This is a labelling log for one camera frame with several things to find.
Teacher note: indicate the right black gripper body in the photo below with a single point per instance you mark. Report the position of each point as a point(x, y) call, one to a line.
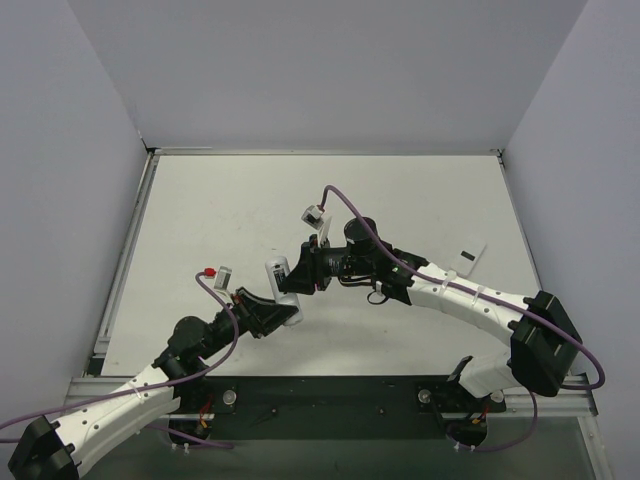
point(319, 265)

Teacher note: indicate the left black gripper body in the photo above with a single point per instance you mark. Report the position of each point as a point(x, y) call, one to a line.
point(246, 310)

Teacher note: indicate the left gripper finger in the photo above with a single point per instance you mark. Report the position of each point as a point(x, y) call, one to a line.
point(271, 316)
point(244, 296)

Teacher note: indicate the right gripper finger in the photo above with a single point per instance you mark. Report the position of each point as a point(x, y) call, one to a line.
point(305, 266)
point(298, 282)

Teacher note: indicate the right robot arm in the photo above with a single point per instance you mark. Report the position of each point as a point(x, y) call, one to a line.
point(542, 341)

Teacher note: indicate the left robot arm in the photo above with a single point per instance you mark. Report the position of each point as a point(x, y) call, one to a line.
point(70, 446)

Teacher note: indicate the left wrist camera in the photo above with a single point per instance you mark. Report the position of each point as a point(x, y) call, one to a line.
point(220, 276)

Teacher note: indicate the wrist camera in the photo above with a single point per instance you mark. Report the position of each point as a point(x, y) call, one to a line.
point(315, 217)
point(220, 276)

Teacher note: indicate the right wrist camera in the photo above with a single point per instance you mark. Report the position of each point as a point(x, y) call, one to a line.
point(315, 217)

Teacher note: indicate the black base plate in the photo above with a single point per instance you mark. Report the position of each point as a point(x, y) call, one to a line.
point(405, 407)

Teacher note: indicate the aluminium frame rail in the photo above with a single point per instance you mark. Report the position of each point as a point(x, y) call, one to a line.
point(154, 285)

